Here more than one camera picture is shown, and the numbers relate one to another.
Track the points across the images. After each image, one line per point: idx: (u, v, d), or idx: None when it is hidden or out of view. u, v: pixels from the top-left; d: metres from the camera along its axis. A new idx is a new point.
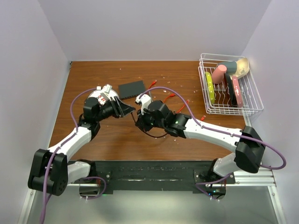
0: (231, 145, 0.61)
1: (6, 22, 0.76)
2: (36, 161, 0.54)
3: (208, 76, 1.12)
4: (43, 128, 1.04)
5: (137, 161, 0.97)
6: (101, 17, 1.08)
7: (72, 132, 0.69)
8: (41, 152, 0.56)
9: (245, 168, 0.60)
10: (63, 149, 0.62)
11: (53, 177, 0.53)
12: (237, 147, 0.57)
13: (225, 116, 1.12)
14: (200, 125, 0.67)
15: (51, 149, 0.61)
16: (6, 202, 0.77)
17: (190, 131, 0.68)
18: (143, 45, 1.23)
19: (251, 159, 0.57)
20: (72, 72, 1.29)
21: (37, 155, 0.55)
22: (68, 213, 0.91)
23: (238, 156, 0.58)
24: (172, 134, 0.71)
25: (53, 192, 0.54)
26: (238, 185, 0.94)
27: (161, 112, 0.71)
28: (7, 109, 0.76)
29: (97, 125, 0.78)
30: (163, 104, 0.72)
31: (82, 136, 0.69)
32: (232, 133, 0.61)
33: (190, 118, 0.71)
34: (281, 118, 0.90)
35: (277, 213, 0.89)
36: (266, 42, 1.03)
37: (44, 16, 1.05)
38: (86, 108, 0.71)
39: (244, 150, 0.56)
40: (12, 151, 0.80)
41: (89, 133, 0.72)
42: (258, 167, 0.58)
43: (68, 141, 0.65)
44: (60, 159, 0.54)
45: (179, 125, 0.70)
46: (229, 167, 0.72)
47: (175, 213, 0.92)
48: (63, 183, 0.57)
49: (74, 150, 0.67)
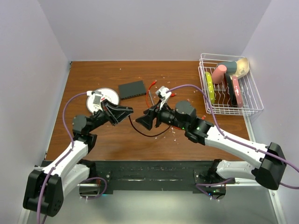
0: (256, 161, 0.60)
1: (6, 21, 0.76)
2: (31, 183, 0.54)
3: (208, 76, 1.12)
4: (43, 128, 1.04)
5: (138, 161, 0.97)
6: (101, 17, 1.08)
7: (68, 148, 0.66)
8: (35, 173, 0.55)
9: (265, 185, 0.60)
10: (58, 169, 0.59)
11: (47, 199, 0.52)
12: (263, 164, 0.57)
13: (224, 116, 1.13)
14: (224, 135, 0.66)
15: (46, 170, 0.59)
16: (6, 203, 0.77)
17: (211, 139, 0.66)
18: (143, 45, 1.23)
19: (274, 178, 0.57)
20: (72, 72, 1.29)
21: (31, 176, 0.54)
22: (68, 214, 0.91)
23: (261, 173, 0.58)
24: (191, 139, 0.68)
25: (48, 213, 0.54)
26: (238, 185, 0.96)
27: (190, 116, 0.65)
28: (7, 109, 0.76)
29: (94, 137, 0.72)
30: (193, 108, 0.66)
31: (79, 151, 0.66)
32: (258, 149, 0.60)
33: (212, 125, 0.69)
34: (281, 118, 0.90)
35: (277, 213, 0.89)
36: (266, 42, 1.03)
37: (44, 16, 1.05)
38: (75, 130, 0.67)
39: (269, 168, 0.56)
40: (12, 152, 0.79)
41: (86, 147, 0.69)
42: (279, 185, 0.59)
43: (62, 159, 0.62)
44: (54, 181, 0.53)
45: (200, 132, 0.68)
46: (238, 173, 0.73)
47: (175, 213, 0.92)
48: (58, 202, 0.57)
49: (70, 167, 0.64)
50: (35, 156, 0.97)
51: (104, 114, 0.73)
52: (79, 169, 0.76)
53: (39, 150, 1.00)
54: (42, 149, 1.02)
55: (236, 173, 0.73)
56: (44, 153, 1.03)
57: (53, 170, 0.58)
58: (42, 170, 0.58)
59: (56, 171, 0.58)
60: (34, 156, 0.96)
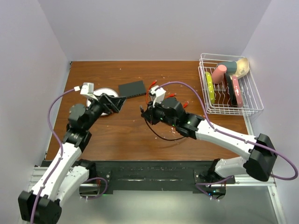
0: (245, 152, 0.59)
1: (6, 21, 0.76)
2: (23, 205, 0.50)
3: (208, 76, 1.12)
4: (43, 129, 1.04)
5: (138, 161, 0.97)
6: (101, 17, 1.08)
7: (57, 157, 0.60)
8: (24, 194, 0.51)
9: (255, 177, 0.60)
10: (47, 188, 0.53)
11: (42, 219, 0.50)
12: (251, 155, 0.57)
13: (225, 116, 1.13)
14: (214, 129, 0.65)
15: (35, 188, 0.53)
16: (6, 203, 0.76)
17: (202, 133, 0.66)
18: (143, 44, 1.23)
19: (264, 168, 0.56)
20: (72, 72, 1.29)
21: (20, 198, 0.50)
22: (67, 215, 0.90)
23: (250, 163, 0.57)
24: (182, 133, 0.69)
25: None
26: (238, 185, 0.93)
27: (175, 110, 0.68)
28: (7, 109, 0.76)
29: (88, 135, 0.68)
30: (178, 103, 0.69)
31: (69, 159, 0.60)
32: (247, 140, 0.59)
33: (203, 120, 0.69)
34: (281, 118, 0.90)
35: (277, 213, 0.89)
36: (266, 42, 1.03)
37: (44, 15, 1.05)
38: (72, 119, 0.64)
39: (258, 158, 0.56)
40: (11, 151, 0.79)
41: (79, 150, 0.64)
42: (269, 176, 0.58)
43: (53, 173, 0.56)
44: (45, 203, 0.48)
45: (191, 125, 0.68)
46: (233, 169, 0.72)
47: (175, 213, 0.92)
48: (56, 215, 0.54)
49: (63, 178, 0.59)
50: (35, 156, 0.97)
51: (101, 101, 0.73)
52: (78, 173, 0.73)
53: (39, 150, 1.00)
54: (42, 149, 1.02)
55: (231, 170, 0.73)
56: (44, 153, 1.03)
57: (42, 189, 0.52)
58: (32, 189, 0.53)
59: (46, 189, 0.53)
60: (34, 156, 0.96)
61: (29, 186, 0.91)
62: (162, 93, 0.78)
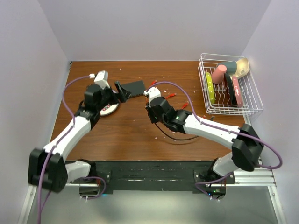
0: (229, 142, 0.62)
1: (6, 21, 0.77)
2: (33, 161, 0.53)
3: (208, 76, 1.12)
4: (43, 129, 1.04)
5: (138, 161, 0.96)
6: (100, 17, 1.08)
7: (69, 125, 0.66)
8: (36, 151, 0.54)
9: (242, 167, 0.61)
10: (59, 147, 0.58)
11: (51, 177, 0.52)
12: (234, 143, 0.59)
13: (225, 116, 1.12)
14: (200, 122, 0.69)
15: (46, 148, 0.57)
16: (6, 202, 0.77)
17: (189, 127, 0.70)
18: (143, 44, 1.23)
19: (247, 157, 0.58)
20: (72, 72, 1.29)
21: (32, 154, 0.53)
22: (68, 214, 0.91)
23: (234, 152, 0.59)
24: (172, 128, 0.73)
25: (53, 190, 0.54)
26: (238, 185, 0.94)
27: (161, 107, 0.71)
28: (7, 109, 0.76)
29: (97, 114, 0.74)
30: (164, 100, 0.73)
31: (80, 129, 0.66)
32: (230, 130, 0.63)
33: (191, 115, 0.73)
34: (281, 118, 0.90)
35: (277, 213, 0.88)
36: (266, 42, 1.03)
37: (44, 15, 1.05)
38: (87, 94, 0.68)
39: (240, 146, 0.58)
40: (12, 151, 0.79)
41: (88, 123, 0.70)
42: (254, 165, 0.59)
43: (64, 138, 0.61)
44: (56, 159, 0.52)
45: (179, 121, 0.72)
46: (228, 165, 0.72)
47: (175, 213, 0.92)
48: (62, 180, 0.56)
49: (72, 145, 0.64)
50: None
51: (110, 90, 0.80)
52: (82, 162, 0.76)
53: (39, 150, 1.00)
54: None
55: (227, 167, 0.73)
56: None
57: (54, 148, 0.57)
58: (44, 148, 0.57)
59: (57, 149, 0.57)
60: None
61: (29, 186, 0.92)
62: (154, 95, 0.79)
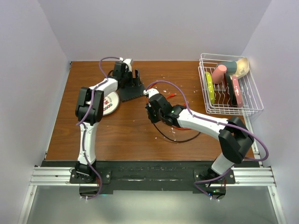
0: (217, 132, 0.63)
1: (6, 21, 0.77)
2: (81, 94, 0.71)
3: (208, 76, 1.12)
4: (43, 129, 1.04)
5: (138, 161, 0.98)
6: (100, 17, 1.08)
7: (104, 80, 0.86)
8: (84, 88, 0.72)
9: (230, 158, 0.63)
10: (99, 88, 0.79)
11: (95, 108, 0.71)
12: (221, 133, 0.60)
13: (225, 116, 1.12)
14: (192, 115, 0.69)
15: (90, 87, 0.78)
16: (7, 202, 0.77)
17: (182, 120, 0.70)
18: (143, 44, 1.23)
19: (234, 148, 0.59)
20: (72, 72, 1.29)
21: (82, 89, 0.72)
22: (68, 214, 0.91)
23: (222, 143, 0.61)
24: (167, 122, 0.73)
25: (94, 120, 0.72)
26: (238, 185, 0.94)
27: (158, 102, 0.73)
28: (7, 109, 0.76)
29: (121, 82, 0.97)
30: (161, 95, 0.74)
31: (111, 83, 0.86)
32: (218, 122, 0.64)
33: (186, 109, 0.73)
34: (281, 118, 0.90)
35: (277, 213, 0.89)
36: (266, 42, 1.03)
37: (44, 15, 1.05)
38: (117, 64, 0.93)
39: (227, 136, 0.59)
40: (12, 150, 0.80)
41: (117, 84, 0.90)
42: (242, 157, 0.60)
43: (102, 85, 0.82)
44: (99, 94, 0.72)
45: (174, 114, 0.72)
46: (224, 162, 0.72)
47: (175, 213, 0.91)
48: (100, 115, 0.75)
49: (106, 93, 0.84)
50: (35, 156, 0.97)
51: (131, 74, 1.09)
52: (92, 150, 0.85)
53: (39, 150, 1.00)
54: (42, 149, 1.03)
55: (225, 165, 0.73)
56: (44, 153, 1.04)
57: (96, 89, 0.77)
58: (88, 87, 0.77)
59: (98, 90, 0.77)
60: (34, 156, 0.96)
61: (29, 186, 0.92)
62: (154, 94, 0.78)
